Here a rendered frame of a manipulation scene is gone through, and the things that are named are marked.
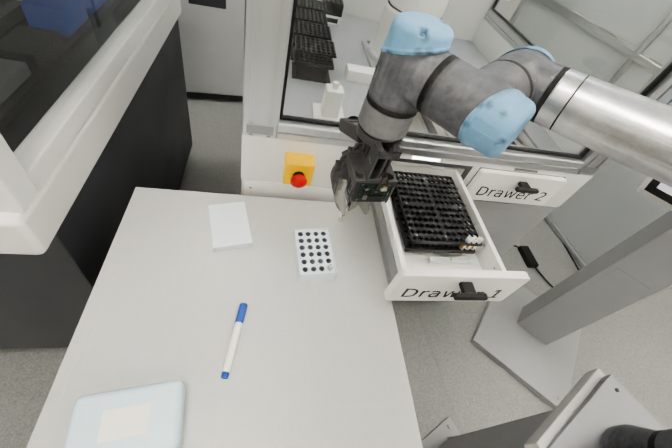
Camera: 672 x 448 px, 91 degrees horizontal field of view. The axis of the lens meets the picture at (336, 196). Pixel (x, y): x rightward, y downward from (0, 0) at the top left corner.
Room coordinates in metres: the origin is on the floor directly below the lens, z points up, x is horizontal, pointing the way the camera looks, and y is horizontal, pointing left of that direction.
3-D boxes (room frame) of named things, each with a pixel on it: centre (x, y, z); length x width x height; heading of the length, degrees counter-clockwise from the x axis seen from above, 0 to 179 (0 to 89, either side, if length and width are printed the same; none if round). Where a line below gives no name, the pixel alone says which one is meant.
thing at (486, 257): (0.61, -0.23, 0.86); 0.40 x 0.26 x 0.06; 19
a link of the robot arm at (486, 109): (0.39, -0.13, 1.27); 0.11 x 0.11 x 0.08; 60
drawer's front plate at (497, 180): (0.82, -0.49, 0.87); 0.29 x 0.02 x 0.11; 109
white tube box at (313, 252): (0.44, 0.01, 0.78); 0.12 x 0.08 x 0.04; 25
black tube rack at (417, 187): (0.60, -0.24, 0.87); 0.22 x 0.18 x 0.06; 19
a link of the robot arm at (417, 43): (0.42, -0.04, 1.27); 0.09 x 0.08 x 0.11; 60
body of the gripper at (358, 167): (0.42, -0.03, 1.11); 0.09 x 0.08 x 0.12; 25
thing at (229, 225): (0.44, 0.22, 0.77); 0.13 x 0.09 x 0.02; 32
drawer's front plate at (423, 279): (0.41, -0.30, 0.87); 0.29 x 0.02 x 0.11; 109
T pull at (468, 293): (0.39, -0.31, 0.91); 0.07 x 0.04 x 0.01; 109
